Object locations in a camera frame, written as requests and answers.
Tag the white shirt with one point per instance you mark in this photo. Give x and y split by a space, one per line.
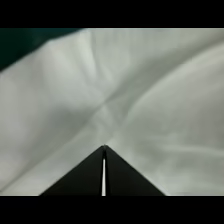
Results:
140 93

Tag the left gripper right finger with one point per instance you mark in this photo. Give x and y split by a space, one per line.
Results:
128 180

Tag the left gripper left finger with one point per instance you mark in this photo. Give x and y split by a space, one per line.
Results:
83 180

